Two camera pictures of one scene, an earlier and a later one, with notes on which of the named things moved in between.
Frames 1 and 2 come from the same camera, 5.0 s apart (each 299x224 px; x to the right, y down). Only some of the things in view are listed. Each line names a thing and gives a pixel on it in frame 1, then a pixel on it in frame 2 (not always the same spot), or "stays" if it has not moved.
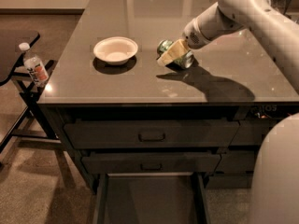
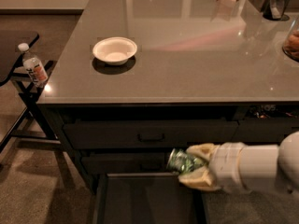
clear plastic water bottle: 34,65 stays
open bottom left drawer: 150,198 stays
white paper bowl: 116,49 stays
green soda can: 184,61 -> 182,162
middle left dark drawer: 151,162 stays
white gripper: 192,38 -> 230,165
